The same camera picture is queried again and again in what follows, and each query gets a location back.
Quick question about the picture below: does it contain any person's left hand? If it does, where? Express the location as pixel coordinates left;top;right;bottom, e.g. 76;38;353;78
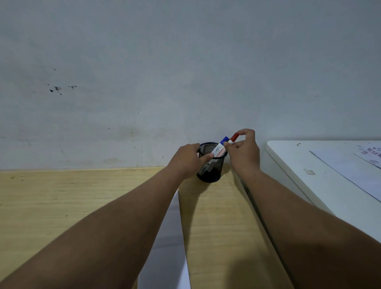
166;144;215;180

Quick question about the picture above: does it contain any person's right hand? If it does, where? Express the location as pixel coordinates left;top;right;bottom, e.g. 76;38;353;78
223;129;261;177

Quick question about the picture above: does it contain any black mesh pen holder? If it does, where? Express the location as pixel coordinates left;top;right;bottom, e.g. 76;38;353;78
196;142;228;183

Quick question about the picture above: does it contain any blue-capped white marker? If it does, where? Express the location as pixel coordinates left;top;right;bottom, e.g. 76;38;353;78
212;136;230;158

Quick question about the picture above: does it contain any person's right forearm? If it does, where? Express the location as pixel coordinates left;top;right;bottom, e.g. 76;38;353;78
238;168;381;289

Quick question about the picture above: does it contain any person's left forearm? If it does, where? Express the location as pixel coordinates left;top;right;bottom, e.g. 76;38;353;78
0;166;183;289

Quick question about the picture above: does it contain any white cabinet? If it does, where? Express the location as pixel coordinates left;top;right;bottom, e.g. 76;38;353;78
260;140;381;243

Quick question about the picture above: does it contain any large white paper sheet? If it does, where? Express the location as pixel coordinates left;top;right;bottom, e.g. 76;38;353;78
310;147;381;203

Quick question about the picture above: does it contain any printed paper sheet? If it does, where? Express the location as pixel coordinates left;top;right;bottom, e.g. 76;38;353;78
354;144;381;169

